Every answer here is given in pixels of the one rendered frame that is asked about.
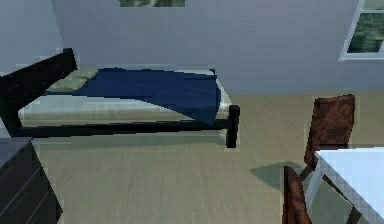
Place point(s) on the white table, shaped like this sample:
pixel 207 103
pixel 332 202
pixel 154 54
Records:
pixel 356 173

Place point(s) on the brown chair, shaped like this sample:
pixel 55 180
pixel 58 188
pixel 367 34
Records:
pixel 333 123
pixel 295 200

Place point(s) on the black chest of drawers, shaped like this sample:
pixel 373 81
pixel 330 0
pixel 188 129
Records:
pixel 20 186

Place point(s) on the green framed picture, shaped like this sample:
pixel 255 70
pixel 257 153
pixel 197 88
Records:
pixel 151 2

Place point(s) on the black frame bed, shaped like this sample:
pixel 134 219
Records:
pixel 126 128

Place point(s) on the dark blue blanket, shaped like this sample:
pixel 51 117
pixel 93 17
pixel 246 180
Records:
pixel 173 90

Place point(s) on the white frame window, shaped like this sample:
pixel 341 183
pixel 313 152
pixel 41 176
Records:
pixel 366 31

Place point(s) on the pale green pillow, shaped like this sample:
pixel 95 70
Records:
pixel 71 81

